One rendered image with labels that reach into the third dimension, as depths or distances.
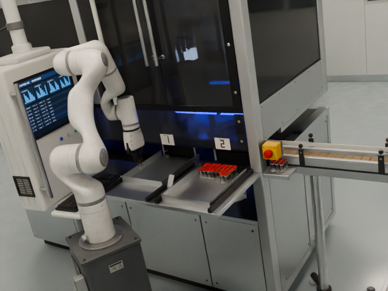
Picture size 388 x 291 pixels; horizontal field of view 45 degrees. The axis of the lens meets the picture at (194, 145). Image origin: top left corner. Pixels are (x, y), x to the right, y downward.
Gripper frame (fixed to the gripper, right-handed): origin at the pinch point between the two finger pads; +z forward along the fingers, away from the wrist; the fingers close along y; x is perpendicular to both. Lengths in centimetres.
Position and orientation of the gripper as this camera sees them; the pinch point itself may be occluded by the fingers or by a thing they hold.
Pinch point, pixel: (138, 157)
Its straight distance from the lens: 236.4
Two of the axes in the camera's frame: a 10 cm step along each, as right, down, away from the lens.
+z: 1.7, 9.4, 3.1
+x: 7.8, 0.6, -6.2
